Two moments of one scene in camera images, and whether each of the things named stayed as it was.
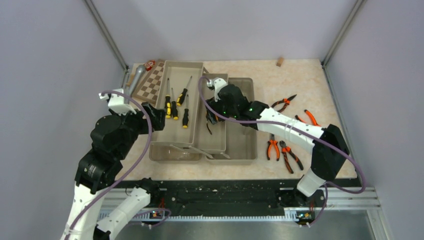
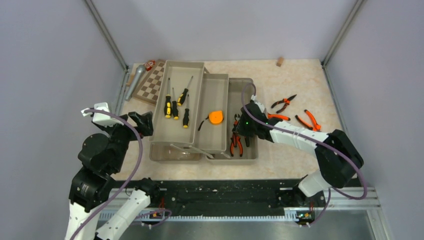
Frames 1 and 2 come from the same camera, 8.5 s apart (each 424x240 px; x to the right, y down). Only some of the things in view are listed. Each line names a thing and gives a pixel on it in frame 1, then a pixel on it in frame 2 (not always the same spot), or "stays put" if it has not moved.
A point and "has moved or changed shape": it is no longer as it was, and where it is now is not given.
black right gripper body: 220,107 → 246,128
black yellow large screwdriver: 168,105 stays put
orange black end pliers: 286,150 → 234,131
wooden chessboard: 148,86 stays put
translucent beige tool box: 187,136 stays put
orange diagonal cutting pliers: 314,122 stays put
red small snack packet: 149,65 stays put
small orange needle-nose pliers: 272,141 → 235,139
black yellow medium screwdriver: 174,109 stays put
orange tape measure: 217,119 has moved or changed shape
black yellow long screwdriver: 185,120 stays put
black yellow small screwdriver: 181,96 stays put
